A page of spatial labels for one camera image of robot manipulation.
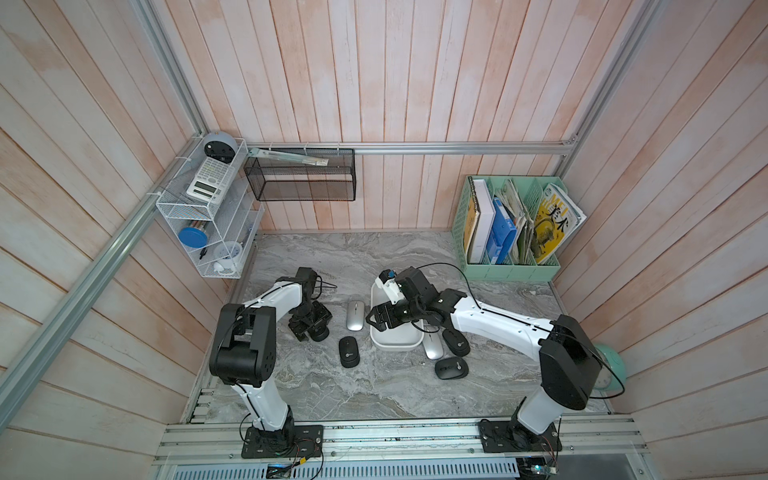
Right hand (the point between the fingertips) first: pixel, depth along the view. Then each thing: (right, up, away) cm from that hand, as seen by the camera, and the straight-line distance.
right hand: (375, 314), depth 83 cm
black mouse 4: (+22, -16, +1) cm, 27 cm away
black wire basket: (-26, +46, +23) cm, 58 cm away
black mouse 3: (+24, -9, +5) cm, 27 cm away
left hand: (-17, -7, +10) cm, 21 cm away
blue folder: (+41, +24, +13) cm, 49 cm away
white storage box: (+8, -8, +6) cm, 13 cm away
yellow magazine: (+61, +29, +15) cm, 69 cm away
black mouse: (-17, -7, +7) cm, 20 cm away
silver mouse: (-7, -4, +12) cm, 15 cm away
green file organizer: (+49, +37, +16) cm, 64 cm away
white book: (+35, +22, +15) cm, 44 cm away
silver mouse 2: (+18, -11, +6) cm, 21 cm away
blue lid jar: (-48, +21, -7) cm, 53 cm away
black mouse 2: (-8, -12, +3) cm, 15 cm away
